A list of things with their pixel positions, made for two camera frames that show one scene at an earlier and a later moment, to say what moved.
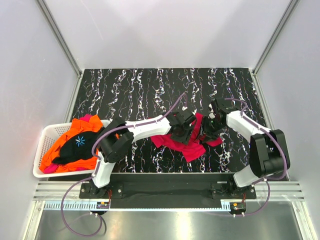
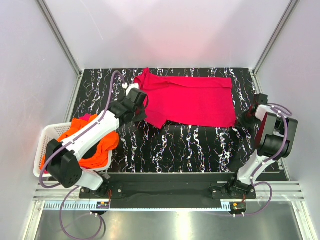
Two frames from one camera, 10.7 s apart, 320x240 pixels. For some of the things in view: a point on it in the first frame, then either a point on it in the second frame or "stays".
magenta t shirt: [191, 149] to [199, 101]
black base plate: [171, 191] stays
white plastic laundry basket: [48, 137] stays
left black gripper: [185, 139] to [142, 116]
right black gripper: [208, 133] to [242, 123]
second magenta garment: [86, 117] stays
